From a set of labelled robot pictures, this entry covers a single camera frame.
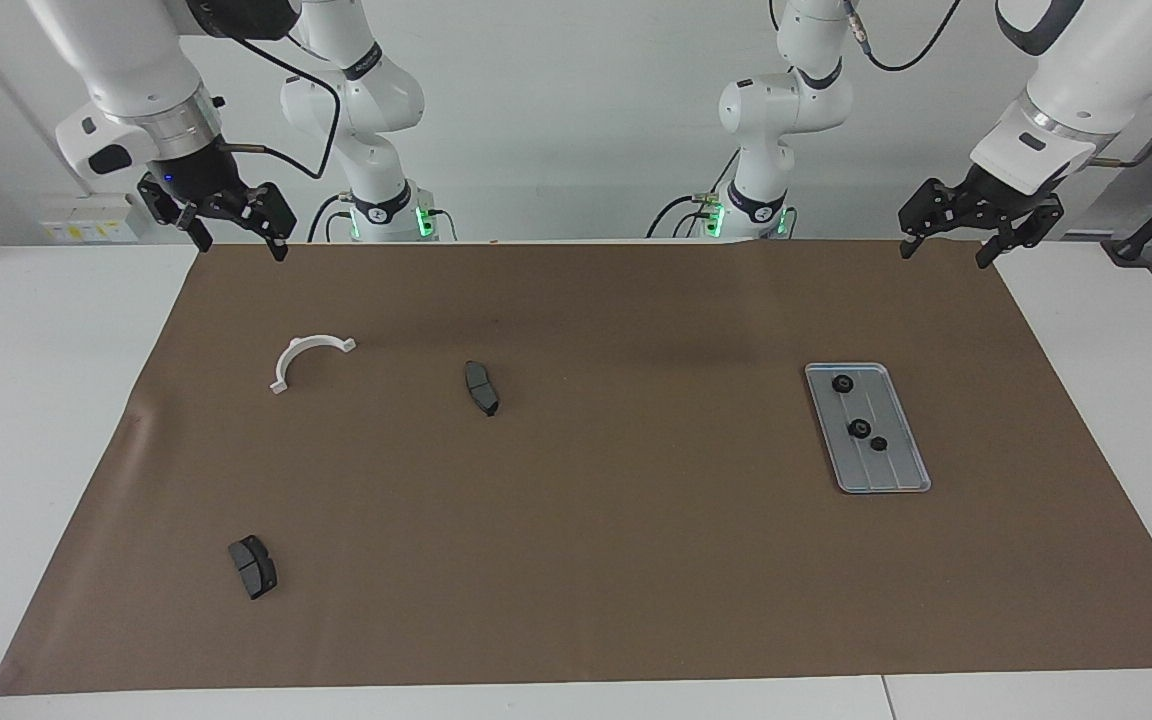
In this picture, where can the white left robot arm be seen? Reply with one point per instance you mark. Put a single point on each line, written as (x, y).
(786, 110)

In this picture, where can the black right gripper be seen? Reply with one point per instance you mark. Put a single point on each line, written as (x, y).
(186, 178)

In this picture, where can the silver metal tray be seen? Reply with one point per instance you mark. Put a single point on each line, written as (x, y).
(886, 475)

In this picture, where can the brown paper table mat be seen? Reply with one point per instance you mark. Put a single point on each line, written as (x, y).
(586, 550)

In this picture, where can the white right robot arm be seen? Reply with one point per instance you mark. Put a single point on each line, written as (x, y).
(126, 60)

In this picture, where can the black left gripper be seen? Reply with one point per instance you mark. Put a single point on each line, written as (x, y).
(991, 198)

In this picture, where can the dark grey brake pad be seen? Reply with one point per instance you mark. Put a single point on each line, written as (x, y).
(254, 568)
(481, 390)

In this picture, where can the white box with yellow labels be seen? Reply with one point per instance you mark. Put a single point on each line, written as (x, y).
(86, 225)

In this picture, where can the large black bearing gear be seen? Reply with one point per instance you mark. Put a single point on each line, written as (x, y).
(859, 429)
(843, 384)

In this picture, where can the white curved plastic bracket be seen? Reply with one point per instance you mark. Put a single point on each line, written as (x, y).
(286, 360)

